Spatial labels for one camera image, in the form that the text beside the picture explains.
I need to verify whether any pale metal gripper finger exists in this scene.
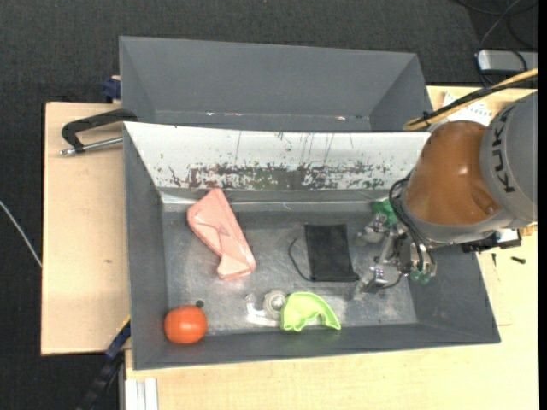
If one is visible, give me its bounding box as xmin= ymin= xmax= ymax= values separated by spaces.
xmin=356 ymin=213 xmax=392 ymax=243
xmin=352 ymin=266 xmax=392 ymax=301

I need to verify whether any black cloth pouch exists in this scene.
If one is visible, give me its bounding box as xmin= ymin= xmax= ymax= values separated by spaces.
xmin=288 ymin=223 xmax=359 ymax=284

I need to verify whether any lime green dolphin-shaped dish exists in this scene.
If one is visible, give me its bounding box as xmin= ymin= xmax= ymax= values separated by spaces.
xmin=279 ymin=291 xmax=342 ymax=333

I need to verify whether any clear glass thing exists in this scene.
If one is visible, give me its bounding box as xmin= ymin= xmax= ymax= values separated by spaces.
xmin=244 ymin=289 xmax=288 ymax=327

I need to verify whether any grey metal bin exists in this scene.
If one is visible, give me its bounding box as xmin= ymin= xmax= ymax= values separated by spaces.
xmin=118 ymin=35 xmax=502 ymax=371

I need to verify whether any orange toy fruit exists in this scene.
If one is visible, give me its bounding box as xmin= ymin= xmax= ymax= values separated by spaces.
xmin=163 ymin=304 xmax=209 ymax=344

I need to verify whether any pale wood flat board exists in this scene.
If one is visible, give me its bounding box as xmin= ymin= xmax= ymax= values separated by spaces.
xmin=40 ymin=100 xmax=133 ymax=357

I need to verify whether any black cylinder on white bracket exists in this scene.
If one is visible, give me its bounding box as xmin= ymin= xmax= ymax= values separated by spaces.
xmin=461 ymin=227 xmax=523 ymax=255

